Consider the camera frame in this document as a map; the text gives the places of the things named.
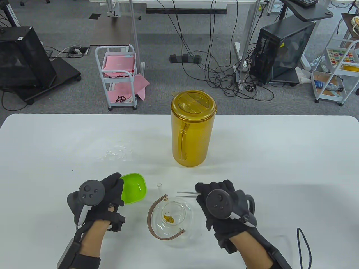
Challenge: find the colourful puzzle board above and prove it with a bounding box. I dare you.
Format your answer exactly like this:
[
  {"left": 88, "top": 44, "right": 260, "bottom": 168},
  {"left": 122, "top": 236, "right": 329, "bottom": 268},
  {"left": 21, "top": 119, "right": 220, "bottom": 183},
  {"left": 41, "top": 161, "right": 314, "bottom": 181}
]
[{"left": 327, "top": 48, "right": 359, "bottom": 66}]

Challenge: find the black desk foot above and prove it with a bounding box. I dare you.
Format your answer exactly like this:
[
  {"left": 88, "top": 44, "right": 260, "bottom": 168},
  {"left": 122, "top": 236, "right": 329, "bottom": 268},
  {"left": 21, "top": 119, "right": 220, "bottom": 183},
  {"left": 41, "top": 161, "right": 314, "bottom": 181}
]
[{"left": 169, "top": 54, "right": 202, "bottom": 64}]

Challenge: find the person's right forearm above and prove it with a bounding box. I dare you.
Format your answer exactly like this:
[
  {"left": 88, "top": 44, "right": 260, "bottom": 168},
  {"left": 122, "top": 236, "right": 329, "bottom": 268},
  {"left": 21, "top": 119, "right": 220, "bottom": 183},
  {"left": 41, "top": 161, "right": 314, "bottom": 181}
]
[{"left": 230, "top": 235, "right": 277, "bottom": 269}]

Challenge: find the white desk frame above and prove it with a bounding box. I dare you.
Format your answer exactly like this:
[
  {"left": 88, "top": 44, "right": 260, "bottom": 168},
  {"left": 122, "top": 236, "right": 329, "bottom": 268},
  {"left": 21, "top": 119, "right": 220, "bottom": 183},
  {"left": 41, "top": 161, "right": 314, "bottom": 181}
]
[{"left": 90, "top": 0, "right": 281, "bottom": 91}]

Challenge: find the black braided cord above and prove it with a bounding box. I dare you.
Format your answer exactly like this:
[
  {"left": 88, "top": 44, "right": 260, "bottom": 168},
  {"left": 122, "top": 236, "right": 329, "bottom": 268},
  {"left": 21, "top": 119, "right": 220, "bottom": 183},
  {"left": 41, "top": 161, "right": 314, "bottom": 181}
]
[{"left": 297, "top": 228, "right": 312, "bottom": 269}]

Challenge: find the black cable bundle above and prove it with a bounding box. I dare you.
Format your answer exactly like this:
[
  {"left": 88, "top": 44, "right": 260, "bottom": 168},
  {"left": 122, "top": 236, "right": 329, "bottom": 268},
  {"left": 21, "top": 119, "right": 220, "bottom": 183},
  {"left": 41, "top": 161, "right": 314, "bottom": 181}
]
[{"left": 156, "top": 0, "right": 275, "bottom": 102}]

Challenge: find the green plastic bowl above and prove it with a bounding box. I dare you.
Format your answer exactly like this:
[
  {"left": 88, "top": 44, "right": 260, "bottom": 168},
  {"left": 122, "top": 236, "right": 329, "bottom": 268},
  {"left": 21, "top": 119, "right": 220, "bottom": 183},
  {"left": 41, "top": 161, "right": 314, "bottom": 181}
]
[{"left": 119, "top": 173, "right": 147, "bottom": 204}]

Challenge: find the dark brown side table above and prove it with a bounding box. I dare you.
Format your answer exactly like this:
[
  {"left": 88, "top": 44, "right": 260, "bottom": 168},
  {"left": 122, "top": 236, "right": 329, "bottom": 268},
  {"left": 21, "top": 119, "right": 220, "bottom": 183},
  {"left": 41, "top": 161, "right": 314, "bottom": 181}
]
[{"left": 90, "top": 16, "right": 133, "bottom": 47}]

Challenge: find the wooden table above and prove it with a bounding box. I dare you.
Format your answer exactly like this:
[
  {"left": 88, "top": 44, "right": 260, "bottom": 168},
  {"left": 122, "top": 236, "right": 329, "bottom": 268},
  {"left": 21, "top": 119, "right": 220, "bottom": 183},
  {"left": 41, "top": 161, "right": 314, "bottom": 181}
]
[{"left": 341, "top": 13, "right": 359, "bottom": 40}]

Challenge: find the black desk crossbar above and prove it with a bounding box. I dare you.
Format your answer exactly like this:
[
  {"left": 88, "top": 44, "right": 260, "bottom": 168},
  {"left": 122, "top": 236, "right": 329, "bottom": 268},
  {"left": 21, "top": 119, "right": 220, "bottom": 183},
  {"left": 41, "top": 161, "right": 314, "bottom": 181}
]
[{"left": 146, "top": 8, "right": 227, "bottom": 15}]

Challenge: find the black rolling stand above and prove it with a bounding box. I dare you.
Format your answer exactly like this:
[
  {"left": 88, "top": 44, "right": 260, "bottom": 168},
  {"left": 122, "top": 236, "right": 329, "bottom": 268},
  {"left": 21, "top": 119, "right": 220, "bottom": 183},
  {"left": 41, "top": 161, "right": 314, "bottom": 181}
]
[{"left": 0, "top": 57, "right": 82, "bottom": 105}]

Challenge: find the right wrist sensor band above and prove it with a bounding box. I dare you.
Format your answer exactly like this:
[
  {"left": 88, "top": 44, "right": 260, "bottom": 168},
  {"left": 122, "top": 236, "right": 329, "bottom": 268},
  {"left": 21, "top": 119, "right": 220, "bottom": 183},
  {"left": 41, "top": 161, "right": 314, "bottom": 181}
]
[{"left": 254, "top": 227, "right": 292, "bottom": 269}]

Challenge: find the person's right hand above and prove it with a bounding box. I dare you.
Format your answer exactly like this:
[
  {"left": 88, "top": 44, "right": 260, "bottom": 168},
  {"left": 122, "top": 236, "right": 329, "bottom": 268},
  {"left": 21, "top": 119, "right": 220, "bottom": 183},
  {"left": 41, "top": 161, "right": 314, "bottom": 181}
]
[{"left": 195, "top": 180, "right": 256, "bottom": 242}]

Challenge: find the glass infuser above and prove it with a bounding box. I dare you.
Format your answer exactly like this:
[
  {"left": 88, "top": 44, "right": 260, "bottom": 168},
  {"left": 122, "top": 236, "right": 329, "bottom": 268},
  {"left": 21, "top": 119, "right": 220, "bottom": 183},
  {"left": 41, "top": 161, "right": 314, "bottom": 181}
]
[{"left": 161, "top": 202, "right": 187, "bottom": 226}]

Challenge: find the blue cloth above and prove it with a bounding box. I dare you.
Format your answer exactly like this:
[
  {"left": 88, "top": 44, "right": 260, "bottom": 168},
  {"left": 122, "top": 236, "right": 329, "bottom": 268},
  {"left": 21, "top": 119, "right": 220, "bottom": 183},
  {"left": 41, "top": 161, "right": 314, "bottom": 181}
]
[{"left": 314, "top": 79, "right": 344, "bottom": 92}]

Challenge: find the white trolley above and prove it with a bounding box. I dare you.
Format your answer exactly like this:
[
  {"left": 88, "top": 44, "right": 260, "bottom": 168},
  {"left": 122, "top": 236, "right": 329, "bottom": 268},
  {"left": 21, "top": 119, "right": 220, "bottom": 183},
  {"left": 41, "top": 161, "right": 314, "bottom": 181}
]
[
  {"left": 95, "top": 44, "right": 138, "bottom": 111},
  {"left": 311, "top": 39, "right": 359, "bottom": 106}
]

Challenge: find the hand controller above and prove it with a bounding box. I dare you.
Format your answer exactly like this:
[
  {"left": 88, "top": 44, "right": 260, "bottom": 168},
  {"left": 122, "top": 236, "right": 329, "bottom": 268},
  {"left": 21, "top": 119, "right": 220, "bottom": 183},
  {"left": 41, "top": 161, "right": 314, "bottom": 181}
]
[
  {"left": 67, "top": 179, "right": 106, "bottom": 226},
  {"left": 206, "top": 189, "right": 257, "bottom": 227}
]

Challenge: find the black standing desk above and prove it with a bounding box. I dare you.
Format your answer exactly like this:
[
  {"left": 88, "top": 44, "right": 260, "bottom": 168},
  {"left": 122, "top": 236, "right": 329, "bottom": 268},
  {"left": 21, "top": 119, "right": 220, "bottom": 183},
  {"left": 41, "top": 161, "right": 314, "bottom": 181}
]
[{"left": 280, "top": 0, "right": 334, "bottom": 22}]

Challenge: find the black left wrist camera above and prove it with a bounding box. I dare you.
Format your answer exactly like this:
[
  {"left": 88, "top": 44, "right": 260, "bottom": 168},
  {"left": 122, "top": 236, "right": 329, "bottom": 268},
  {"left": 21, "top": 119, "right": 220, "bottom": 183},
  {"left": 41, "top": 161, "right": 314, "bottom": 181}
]
[{"left": 108, "top": 207, "right": 125, "bottom": 232}]

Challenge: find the left wrist sensor band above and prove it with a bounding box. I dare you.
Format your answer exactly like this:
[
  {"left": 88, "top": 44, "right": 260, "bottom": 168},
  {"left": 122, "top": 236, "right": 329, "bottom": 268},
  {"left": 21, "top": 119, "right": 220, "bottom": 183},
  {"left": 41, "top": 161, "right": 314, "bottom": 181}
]
[{"left": 57, "top": 238, "right": 101, "bottom": 269}]

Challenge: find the yellow plastic pitcher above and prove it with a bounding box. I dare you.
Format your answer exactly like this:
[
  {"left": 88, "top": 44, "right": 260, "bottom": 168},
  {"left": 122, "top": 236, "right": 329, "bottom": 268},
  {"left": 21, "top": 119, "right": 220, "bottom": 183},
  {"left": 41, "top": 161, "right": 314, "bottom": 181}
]
[{"left": 171, "top": 90, "right": 217, "bottom": 168}]

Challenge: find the glass teapot with brown handle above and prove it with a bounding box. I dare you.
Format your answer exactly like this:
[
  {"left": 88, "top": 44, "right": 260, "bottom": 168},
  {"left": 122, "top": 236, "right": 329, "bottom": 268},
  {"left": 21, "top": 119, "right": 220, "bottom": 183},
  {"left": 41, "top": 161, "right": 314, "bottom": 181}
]
[{"left": 147, "top": 183, "right": 194, "bottom": 247}]

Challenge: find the white power strip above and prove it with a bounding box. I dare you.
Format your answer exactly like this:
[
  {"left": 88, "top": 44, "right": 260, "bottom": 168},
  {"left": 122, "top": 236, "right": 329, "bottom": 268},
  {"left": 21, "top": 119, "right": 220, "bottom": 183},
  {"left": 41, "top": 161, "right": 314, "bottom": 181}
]
[{"left": 234, "top": 42, "right": 249, "bottom": 71}]

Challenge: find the right hand controller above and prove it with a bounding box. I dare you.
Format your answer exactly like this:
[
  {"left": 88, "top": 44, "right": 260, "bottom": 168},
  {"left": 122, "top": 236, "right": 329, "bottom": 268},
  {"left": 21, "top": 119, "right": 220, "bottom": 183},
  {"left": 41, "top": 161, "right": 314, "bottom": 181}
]
[{"left": 206, "top": 189, "right": 257, "bottom": 227}]

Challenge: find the left hand controller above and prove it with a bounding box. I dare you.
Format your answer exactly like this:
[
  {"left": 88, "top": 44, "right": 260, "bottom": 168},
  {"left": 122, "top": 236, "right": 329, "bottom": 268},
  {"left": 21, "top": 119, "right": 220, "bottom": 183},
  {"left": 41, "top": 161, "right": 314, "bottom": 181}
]
[{"left": 67, "top": 179, "right": 106, "bottom": 226}]

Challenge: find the person's left forearm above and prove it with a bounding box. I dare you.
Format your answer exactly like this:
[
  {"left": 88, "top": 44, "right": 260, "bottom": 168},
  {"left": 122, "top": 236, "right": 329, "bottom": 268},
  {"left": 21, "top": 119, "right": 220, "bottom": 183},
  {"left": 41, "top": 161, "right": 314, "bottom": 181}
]
[{"left": 83, "top": 219, "right": 110, "bottom": 257}]

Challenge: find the black glass-sided computer tower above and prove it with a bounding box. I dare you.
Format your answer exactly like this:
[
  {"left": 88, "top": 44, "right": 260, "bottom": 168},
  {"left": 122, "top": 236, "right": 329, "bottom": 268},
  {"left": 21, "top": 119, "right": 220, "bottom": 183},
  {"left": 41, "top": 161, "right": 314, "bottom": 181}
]
[{"left": 250, "top": 20, "right": 316, "bottom": 85}]

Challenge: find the person's left hand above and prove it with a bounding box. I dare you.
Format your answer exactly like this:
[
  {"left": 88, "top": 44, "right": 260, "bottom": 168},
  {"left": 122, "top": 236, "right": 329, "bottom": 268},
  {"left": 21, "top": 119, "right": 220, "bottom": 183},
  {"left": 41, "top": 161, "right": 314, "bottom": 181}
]
[{"left": 67, "top": 172, "right": 125, "bottom": 225}]

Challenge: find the wrist sensor band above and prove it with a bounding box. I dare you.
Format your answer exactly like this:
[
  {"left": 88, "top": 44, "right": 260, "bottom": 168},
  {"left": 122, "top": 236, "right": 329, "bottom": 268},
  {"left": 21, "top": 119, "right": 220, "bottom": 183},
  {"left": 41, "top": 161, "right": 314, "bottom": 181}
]
[
  {"left": 254, "top": 227, "right": 292, "bottom": 269},
  {"left": 57, "top": 238, "right": 101, "bottom": 269}
]

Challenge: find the pink paper stack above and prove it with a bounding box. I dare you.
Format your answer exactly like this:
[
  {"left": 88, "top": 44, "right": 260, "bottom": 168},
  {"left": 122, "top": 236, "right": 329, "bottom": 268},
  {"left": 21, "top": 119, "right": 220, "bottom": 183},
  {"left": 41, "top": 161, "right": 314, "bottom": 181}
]
[{"left": 102, "top": 55, "right": 135, "bottom": 78}]

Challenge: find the black mesh computer tower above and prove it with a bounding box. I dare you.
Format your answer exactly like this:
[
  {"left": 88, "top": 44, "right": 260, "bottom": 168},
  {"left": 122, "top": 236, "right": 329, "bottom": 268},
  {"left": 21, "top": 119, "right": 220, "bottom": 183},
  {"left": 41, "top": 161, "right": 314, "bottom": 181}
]
[{"left": 0, "top": 27, "right": 57, "bottom": 89}]

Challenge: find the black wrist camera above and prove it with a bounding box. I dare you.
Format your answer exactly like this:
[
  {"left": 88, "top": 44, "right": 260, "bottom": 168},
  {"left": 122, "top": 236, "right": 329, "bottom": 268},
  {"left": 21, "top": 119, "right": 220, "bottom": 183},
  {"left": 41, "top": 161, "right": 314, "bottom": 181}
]
[
  {"left": 219, "top": 235, "right": 237, "bottom": 254},
  {"left": 108, "top": 207, "right": 125, "bottom": 232}
]

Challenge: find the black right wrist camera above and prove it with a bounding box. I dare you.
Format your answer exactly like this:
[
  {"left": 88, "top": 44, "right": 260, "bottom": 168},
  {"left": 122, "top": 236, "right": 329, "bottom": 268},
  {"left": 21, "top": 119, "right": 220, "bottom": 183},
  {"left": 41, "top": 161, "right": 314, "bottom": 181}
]
[{"left": 219, "top": 235, "right": 237, "bottom": 254}]

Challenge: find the pink paper sheet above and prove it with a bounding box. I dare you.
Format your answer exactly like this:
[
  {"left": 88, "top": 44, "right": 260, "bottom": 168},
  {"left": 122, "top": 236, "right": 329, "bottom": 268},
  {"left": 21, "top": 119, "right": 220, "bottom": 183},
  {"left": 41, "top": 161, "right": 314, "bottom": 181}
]
[{"left": 112, "top": 73, "right": 150, "bottom": 103}]

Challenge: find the white plastic bag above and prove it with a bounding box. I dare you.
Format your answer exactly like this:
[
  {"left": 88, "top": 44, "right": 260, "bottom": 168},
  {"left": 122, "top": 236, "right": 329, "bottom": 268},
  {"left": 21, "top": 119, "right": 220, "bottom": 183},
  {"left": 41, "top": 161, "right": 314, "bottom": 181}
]
[{"left": 296, "top": 67, "right": 312, "bottom": 84}]

